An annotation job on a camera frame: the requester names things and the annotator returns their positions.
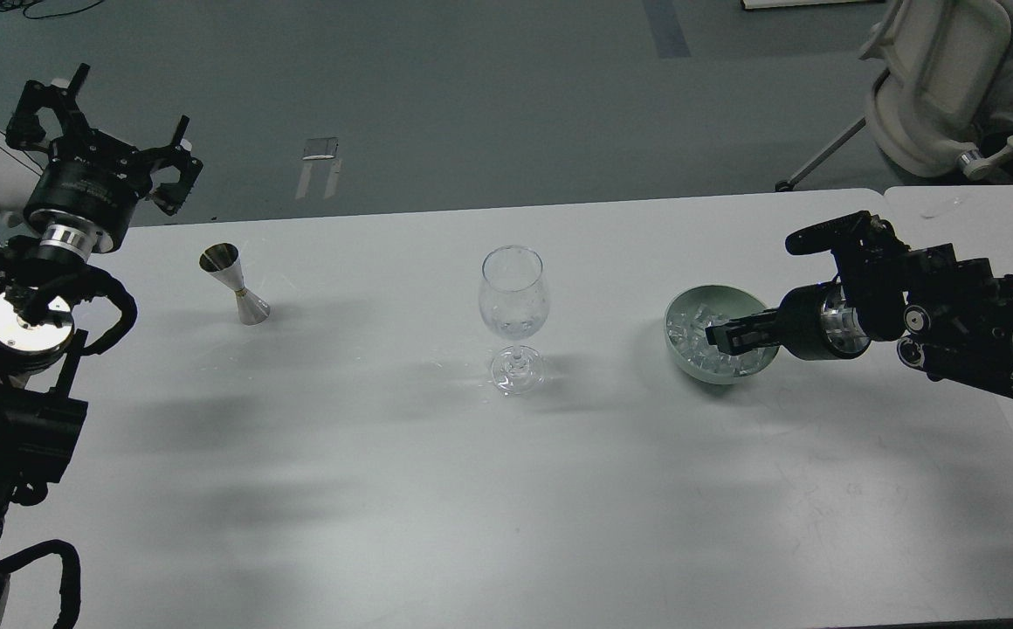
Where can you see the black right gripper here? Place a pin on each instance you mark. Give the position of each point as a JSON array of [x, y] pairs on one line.
[[814, 323]]

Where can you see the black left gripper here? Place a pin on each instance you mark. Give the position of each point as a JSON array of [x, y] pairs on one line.
[[87, 196]]

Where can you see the steel cocktail jigger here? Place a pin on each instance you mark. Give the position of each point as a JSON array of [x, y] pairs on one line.
[[222, 262]]

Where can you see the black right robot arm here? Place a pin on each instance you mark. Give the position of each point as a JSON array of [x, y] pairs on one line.
[[951, 320]]

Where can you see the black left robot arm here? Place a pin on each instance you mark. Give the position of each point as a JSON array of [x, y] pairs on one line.
[[55, 307]]

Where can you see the pile of ice cubes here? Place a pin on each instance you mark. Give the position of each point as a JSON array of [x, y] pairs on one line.
[[687, 330]]

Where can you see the clear wine glass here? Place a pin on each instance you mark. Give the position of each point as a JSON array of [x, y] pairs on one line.
[[514, 303]]

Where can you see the green bowl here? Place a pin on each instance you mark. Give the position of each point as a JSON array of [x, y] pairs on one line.
[[731, 303]]

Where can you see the metal floor plate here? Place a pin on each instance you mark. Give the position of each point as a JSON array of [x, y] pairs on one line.
[[320, 168]]

